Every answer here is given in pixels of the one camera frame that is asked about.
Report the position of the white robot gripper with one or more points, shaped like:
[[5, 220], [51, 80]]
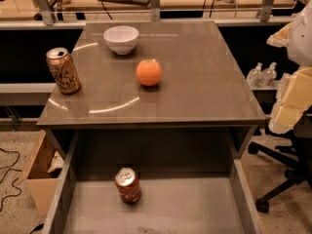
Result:
[[301, 39]]

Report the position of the red coke can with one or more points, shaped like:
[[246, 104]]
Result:
[[128, 186]]

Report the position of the grey open top drawer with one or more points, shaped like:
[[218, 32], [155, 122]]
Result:
[[192, 181]]

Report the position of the grey counter cabinet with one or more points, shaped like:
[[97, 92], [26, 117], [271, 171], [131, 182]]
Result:
[[178, 104]]

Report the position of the gold tea can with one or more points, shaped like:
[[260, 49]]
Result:
[[63, 70]]

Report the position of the clear plastic bottle right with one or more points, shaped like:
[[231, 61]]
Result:
[[268, 75]]

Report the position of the clear plastic bottle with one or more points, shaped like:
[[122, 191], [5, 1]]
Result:
[[268, 75], [254, 76]]

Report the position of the clear plastic bottle left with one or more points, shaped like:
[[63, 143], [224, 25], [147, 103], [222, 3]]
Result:
[[254, 76]]

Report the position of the orange fruit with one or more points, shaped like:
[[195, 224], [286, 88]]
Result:
[[148, 72]]

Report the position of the white ceramic bowl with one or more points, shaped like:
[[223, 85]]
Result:
[[121, 39]]

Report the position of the cardboard box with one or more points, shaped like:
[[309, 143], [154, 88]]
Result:
[[35, 172]]

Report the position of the metal railing frame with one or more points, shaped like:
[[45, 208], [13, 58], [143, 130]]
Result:
[[23, 13]]

